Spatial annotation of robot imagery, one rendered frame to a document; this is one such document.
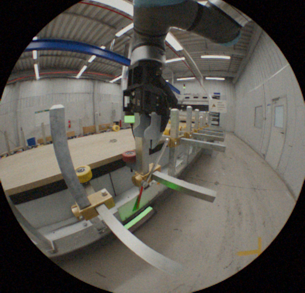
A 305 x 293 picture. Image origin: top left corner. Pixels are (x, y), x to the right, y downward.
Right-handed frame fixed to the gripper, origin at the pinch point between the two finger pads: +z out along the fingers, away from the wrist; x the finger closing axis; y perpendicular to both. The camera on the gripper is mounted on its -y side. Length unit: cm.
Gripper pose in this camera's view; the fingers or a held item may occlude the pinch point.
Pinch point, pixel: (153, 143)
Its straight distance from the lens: 26.7
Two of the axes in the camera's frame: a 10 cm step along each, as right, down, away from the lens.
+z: 0.0, 9.7, 2.5
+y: -6.4, 1.9, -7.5
